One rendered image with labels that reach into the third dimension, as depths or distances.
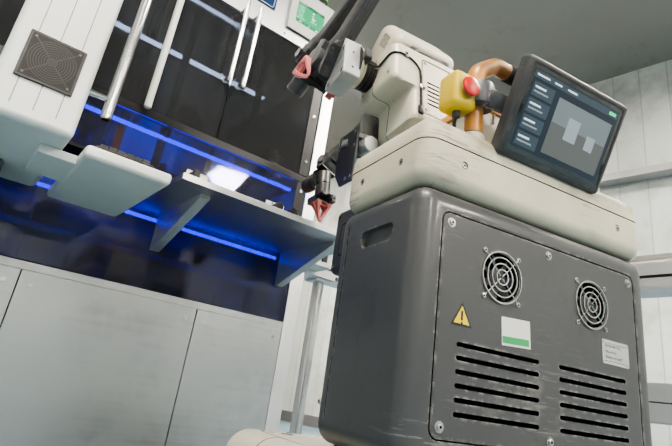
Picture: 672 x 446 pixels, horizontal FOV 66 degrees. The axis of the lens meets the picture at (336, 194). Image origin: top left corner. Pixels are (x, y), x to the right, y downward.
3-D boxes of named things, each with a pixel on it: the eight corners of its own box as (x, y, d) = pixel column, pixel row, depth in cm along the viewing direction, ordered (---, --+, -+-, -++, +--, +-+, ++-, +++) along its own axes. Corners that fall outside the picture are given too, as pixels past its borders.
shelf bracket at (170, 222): (149, 249, 172) (159, 213, 177) (157, 252, 174) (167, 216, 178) (190, 235, 146) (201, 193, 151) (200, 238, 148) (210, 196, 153)
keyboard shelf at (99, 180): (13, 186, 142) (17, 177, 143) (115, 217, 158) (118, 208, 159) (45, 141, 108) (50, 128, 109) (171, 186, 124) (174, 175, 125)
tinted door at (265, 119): (216, 139, 198) (247, 17, 219) (306, 178, 221) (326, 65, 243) (216, 139, 198) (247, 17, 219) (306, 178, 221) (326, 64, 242)
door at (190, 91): (89, 85, 172) (138, -47, 194) (215, 139, 198) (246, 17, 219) (90, 84, 172) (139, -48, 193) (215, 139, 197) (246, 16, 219)
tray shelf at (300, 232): (127, 209, 178) (128, 204, 179) (292, 262, 216) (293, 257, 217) (182, 178, 142) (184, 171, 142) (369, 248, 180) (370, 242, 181)
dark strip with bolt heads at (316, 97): (289, 221, 211) (318, 60, 240) (298, 224, 213) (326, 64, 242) (290, 221, 210) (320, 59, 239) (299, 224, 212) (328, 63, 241)
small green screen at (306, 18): (285, 26, 230) (293, -10, 237) (323, 50, 242) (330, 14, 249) (287, 25, 229) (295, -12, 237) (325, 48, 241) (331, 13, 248)
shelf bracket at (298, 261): (274, 285, 199) (280, 252, 204) (280, 286, 201) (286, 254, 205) (327, 278, 173) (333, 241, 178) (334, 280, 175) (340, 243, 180)
